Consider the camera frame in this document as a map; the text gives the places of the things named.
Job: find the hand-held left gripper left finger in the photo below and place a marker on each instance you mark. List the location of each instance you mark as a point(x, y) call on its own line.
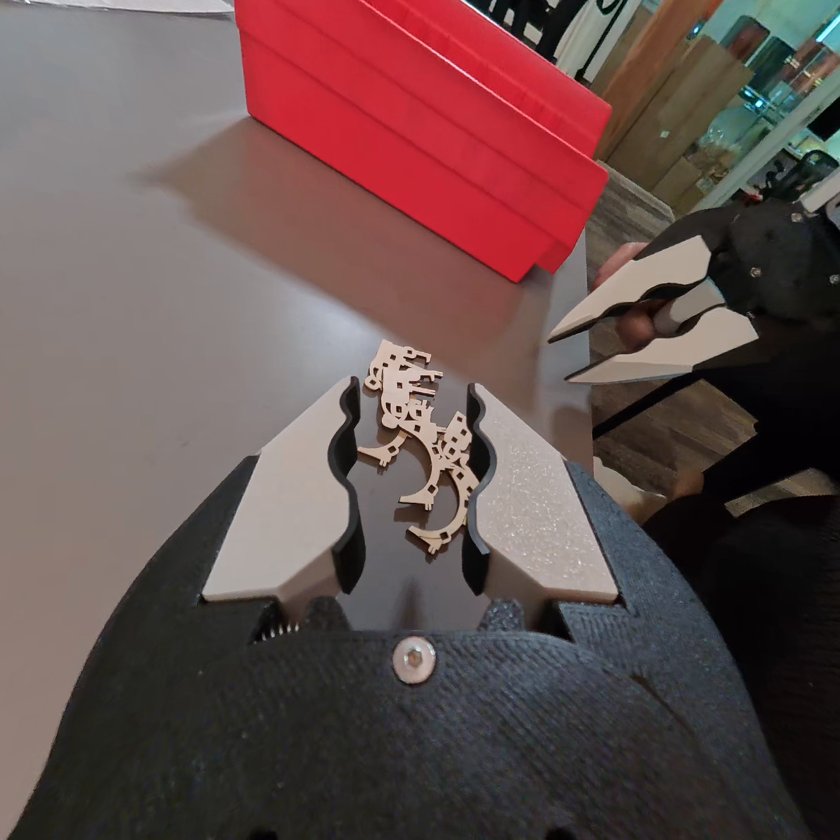
point(289, 499)

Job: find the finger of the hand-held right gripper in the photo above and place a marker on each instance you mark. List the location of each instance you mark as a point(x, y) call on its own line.
point(689, 348)
point(643, 275)

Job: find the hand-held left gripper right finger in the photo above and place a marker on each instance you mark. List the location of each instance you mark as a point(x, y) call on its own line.
point(544, 518)

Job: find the curved wooden puzzle piece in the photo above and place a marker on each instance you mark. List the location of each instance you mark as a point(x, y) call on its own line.
point(375, 453)
point(415, 497)
point(423, 533)

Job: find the person's right forearm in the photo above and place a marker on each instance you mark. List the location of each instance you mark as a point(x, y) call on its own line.
point(800, 407)

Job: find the grey desk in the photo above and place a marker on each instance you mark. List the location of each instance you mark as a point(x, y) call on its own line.
point(131, 262)

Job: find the person's right hand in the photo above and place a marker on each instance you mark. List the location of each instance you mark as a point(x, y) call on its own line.
point(640, 325)

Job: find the black metal bar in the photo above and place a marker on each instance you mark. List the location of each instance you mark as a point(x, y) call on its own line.
point(643, 407)

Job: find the black office chair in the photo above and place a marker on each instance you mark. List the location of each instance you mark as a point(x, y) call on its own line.
point(814, 170)

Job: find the black monitor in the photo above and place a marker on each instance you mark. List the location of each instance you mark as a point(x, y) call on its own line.
point(827, 124)

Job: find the wooden cabinet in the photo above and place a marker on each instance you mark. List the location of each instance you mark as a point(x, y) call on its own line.
point(695, 118)
point(649, 52)

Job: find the person's dark ribbed top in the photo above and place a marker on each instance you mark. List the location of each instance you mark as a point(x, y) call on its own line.
point(774, 590)

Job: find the red gift box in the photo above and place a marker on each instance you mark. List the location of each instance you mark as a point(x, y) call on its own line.
point(394, 164)
point(394, 52)

